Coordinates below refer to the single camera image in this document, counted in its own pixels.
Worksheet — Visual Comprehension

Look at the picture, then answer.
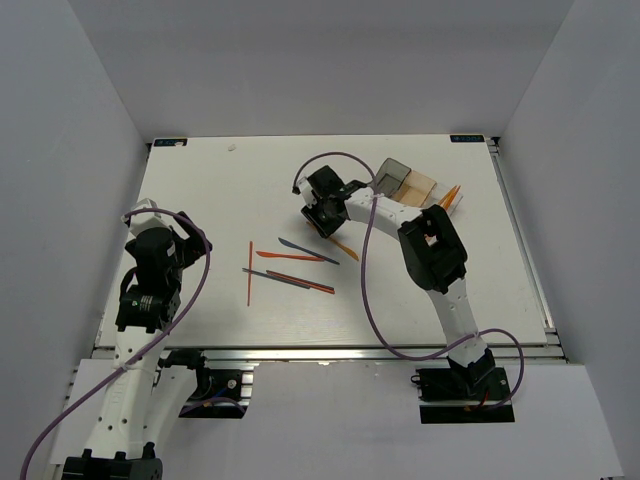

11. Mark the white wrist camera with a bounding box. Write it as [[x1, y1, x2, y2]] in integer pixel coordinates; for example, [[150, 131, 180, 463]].
[[121, 198, 169, 237], [292, 176, 317, 207]]

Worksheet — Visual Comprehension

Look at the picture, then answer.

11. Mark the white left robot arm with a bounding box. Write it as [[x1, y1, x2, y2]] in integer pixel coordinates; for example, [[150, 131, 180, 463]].
[[62, 203, 213, 479]]

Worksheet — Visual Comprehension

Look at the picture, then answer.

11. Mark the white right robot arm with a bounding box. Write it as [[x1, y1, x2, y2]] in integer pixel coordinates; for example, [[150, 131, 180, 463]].
[[292, 165, 495, 399]]

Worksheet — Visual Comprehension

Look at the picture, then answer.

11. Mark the blue corner label sticker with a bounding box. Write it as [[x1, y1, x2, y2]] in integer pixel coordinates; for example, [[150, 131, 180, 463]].
[[152, 138, 188, 148], [449, 134, 485, 143]]

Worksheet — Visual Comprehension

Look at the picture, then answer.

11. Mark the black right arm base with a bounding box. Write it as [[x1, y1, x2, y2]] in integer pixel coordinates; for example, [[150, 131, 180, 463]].
[[411, 367, 515, 425]]

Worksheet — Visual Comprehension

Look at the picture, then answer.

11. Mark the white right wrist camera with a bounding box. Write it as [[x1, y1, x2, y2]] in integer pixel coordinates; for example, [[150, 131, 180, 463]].
[[292, 176, 317, 207]]

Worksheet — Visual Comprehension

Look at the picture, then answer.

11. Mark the clear plastic container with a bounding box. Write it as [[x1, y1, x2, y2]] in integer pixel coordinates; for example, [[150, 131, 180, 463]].
[[426, 183, 463, 214]]

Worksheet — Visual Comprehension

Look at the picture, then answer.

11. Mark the orange chopstick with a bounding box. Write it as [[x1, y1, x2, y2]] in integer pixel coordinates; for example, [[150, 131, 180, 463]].
[[267, 270, 335, 296], [246, 240, 254, 307]]

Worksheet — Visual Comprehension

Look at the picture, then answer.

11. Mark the smoky grey plastic container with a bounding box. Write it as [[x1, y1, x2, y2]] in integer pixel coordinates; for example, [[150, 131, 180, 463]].
[[375, 158, 411, 198]]

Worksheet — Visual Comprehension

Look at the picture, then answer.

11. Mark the blue chopstick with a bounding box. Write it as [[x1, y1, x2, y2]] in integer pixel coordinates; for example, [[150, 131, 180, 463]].
[[266, 269, 335, 292], [252, 270, 311, 290]]

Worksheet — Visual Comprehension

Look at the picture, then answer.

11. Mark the orange plastic knife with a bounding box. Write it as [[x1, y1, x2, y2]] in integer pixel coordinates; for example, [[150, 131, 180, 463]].
[[255, 250, 325, 262]]

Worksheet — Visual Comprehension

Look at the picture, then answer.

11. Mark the yellow plastic knife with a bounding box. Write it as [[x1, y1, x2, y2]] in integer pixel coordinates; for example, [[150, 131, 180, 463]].
[[306, 221, 360, 262]]

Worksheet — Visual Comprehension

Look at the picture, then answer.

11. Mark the blue plastic knife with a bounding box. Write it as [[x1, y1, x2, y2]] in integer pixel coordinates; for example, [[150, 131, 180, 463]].
[[277, 237, 340, 265]]

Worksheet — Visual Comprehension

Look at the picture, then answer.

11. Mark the amber plastic container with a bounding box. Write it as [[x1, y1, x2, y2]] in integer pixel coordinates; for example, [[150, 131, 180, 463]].
[[392, 170, 437, 207]]

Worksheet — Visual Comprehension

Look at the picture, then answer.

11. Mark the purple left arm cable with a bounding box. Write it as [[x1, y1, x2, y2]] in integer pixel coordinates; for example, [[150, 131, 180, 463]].
[[19, 209, 212, 480]]

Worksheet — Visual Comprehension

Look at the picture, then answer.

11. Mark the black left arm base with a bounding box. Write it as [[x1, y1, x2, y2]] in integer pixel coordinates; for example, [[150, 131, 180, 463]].
[[158, 349, 247, 419]]

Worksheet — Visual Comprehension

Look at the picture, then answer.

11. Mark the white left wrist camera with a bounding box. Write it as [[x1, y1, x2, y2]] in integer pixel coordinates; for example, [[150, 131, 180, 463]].
[[121, 198, 169, 237]]

